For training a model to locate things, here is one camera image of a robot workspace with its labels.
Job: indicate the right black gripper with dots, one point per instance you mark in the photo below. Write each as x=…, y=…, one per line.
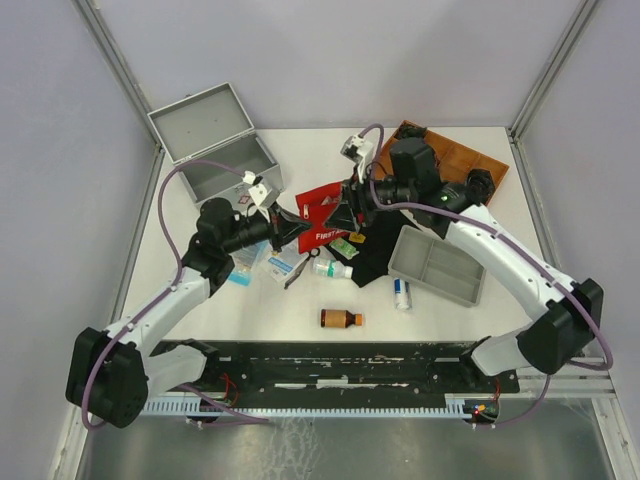
x=354, y=202

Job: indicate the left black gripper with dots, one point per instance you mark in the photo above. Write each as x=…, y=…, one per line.
x=281, y=228

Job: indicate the red first aid kit pouch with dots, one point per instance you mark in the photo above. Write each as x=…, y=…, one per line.
x=315, y=206

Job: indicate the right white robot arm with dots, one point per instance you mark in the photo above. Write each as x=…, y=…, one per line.
x=564, y=314

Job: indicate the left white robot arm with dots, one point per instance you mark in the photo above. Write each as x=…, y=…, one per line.
x=114, y=372

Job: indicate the brown medicine bottle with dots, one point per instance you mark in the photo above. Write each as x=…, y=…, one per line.
x=330, y=318

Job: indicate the green small sachet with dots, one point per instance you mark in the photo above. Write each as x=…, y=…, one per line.
x=344, y=248

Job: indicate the blue white gauze packet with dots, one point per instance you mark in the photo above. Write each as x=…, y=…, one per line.
x=280, y=266

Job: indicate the black folded cloth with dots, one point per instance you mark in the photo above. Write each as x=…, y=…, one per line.
x=375, y=251

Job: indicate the light blue mask packet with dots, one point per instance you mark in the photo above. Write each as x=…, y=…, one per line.
x=245, y=260

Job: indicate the clear bottle green label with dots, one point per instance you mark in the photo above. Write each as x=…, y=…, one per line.
x=331, y=268

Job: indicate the white blue tube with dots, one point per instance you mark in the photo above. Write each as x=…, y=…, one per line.
x=402, y=295

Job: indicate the grey plastic divided tray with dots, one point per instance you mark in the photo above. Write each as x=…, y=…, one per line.
x=433, y=264

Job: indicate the dark rolled item top compartment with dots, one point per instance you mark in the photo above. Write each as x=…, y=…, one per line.
x=408, y=130

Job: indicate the grey metal first aid box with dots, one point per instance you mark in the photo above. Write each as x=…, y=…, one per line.
x=215, y=126

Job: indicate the brown wooden compartment tray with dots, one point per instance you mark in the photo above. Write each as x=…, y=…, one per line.
x=453, y=160

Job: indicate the black rolled item right compartment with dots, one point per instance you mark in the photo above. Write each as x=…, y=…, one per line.
x=480, y=185

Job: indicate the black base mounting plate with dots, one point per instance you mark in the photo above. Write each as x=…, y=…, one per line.
x=321, y=375

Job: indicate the black handled scissors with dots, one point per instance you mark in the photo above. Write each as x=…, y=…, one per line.
x=299, y=269

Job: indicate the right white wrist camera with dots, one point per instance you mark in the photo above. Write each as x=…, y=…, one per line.
x=358, y=150

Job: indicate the light blue cable duct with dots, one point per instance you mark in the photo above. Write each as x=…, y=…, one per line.
x=192, y=406

